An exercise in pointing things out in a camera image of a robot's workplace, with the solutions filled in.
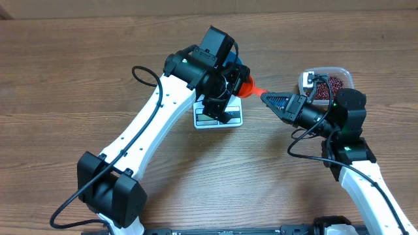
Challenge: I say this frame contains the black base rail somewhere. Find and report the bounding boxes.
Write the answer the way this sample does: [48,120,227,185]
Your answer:
[81,215,370,235]

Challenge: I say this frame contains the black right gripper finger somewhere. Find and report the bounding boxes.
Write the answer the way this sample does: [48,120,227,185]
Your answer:
[261,92,293,104]
[266,101,289,120]

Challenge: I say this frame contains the teal plastic bowl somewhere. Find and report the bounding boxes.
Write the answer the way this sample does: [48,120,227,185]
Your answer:
[225,51,242,65]

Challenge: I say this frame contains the white digital kitchen scale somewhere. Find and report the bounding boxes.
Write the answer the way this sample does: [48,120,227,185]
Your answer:
[193,95,243,129]

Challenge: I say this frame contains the red scoop with blue handle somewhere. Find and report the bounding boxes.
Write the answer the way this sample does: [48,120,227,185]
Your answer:
[236,75,267,99]

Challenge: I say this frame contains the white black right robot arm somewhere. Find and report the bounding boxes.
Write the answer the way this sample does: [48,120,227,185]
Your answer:
[261,88,417,234]

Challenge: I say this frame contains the red beans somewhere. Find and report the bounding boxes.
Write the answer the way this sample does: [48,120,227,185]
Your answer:
[313,76,344,100]

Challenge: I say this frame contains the clear plastic container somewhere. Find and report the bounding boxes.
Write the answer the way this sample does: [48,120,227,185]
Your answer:
[295,67,355,106]

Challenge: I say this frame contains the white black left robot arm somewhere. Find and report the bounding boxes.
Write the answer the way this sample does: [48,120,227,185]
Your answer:
[77,27,249,234]

